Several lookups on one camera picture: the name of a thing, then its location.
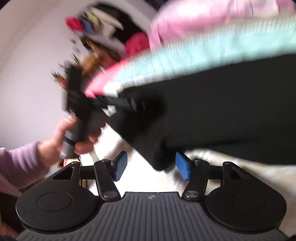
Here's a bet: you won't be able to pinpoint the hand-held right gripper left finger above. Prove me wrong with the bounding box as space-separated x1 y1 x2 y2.
52 151 128 202

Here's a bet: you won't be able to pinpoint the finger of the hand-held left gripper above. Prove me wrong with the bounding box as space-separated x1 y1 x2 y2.
131 97 147 114

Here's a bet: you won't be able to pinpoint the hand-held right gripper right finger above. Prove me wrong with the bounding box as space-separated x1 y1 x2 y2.
175 152 248 202

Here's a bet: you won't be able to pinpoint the black pants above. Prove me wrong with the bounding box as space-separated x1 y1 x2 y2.
102 54 296 171

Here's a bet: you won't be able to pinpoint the person's left forearm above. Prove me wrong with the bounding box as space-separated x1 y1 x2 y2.
0 141 49 195

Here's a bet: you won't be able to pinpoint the person's left hand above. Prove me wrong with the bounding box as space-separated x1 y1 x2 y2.
38 115 107 168

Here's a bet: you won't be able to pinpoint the pink fleece blanket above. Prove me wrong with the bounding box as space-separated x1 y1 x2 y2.
84 57 134 98

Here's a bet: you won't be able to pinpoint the brown clutter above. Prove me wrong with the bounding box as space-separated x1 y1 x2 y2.
52 40 121 81

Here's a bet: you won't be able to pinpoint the stack of red clothes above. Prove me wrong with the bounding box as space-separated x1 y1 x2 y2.
125 32 149 56

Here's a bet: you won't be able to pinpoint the white teal patterned bedsheet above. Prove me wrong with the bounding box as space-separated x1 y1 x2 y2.
81 16 296 193

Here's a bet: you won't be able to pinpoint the blue cloth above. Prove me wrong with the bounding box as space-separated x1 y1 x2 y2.
81 20 94 35

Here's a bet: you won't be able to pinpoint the red cloth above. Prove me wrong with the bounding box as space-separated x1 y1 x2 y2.
65 17 84 32

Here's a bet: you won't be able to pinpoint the pink quilt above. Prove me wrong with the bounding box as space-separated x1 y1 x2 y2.
148 0 296 49

